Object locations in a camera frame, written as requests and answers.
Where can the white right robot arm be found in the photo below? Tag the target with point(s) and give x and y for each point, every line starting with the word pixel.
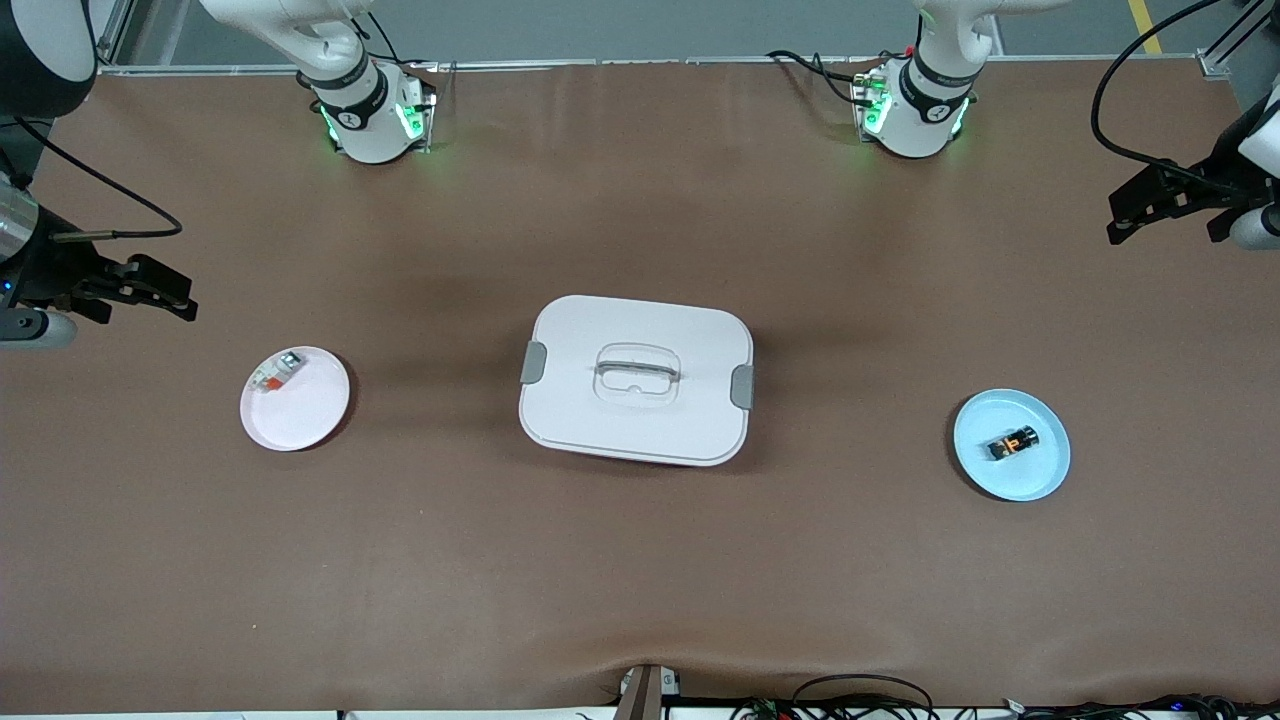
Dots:
pixel 360 110

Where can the light blue round plate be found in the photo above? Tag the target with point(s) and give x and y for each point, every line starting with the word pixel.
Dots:
pixel 1025 465

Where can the black orange switch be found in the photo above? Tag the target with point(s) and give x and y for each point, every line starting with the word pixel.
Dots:
pixel 1013 442

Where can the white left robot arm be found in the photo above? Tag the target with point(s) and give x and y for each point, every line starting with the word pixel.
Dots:
pixel 920 110

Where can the white lidded storage box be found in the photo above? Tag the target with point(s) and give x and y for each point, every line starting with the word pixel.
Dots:
pixel 640 420

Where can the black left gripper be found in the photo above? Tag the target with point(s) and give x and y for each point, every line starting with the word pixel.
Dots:
pixel 1221 172

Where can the pink round plate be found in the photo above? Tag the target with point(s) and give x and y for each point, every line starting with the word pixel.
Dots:
pixel 305 410

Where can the aluminium frame profile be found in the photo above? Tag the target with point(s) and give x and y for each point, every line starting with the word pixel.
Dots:
pixel 118 30
pixel 1235 45

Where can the small white silver object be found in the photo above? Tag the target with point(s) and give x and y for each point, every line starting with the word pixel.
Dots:
pixel 275 372

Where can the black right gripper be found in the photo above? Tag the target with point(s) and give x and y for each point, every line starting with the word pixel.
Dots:
pixel 42 270

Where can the brown table mat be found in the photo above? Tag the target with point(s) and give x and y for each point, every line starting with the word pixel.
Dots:
pixel 640 580

